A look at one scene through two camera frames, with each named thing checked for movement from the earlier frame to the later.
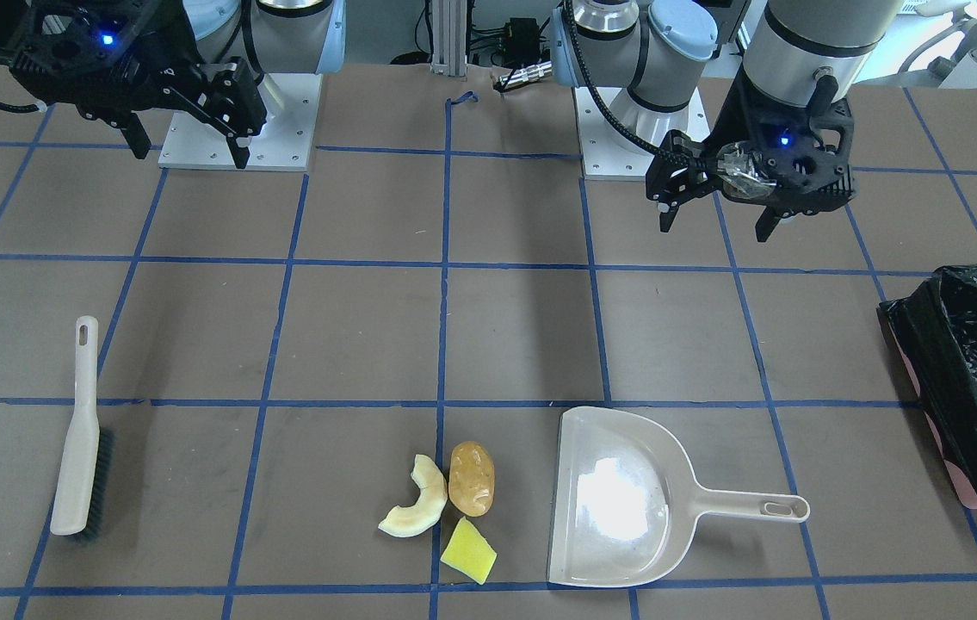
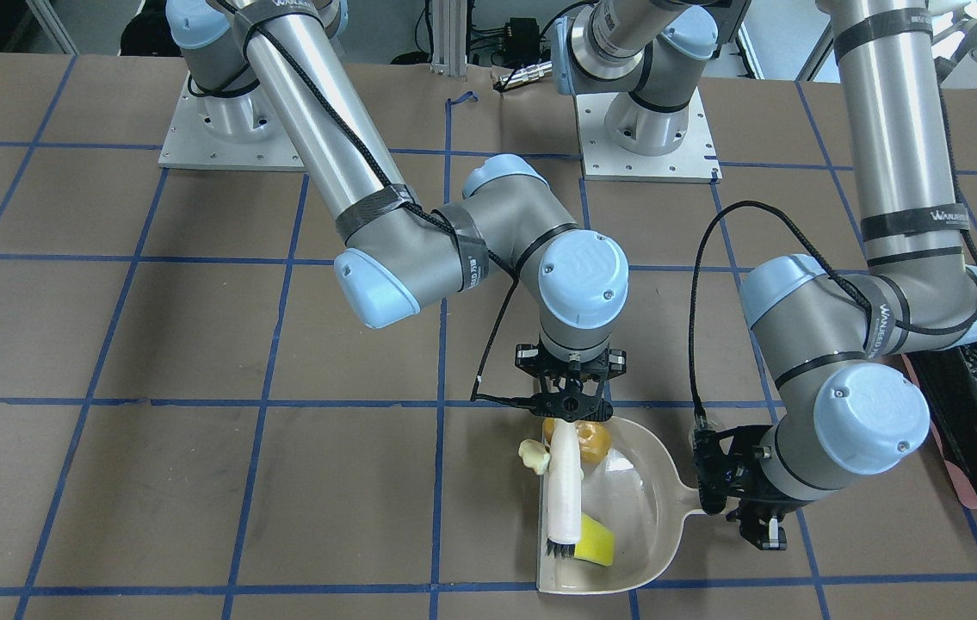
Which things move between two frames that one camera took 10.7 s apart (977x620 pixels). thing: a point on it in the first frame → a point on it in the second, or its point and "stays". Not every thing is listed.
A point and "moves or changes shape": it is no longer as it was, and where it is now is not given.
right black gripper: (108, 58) → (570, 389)
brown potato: (472, 479) → (595, 442)
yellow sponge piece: (469, 552) → (596, 542)
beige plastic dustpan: (627, 503) moves or changes shape
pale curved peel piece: (417, 517) → (534, 455)
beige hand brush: (84, 492) → (565, 476)
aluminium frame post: (448, 38) stays
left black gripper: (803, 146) → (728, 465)
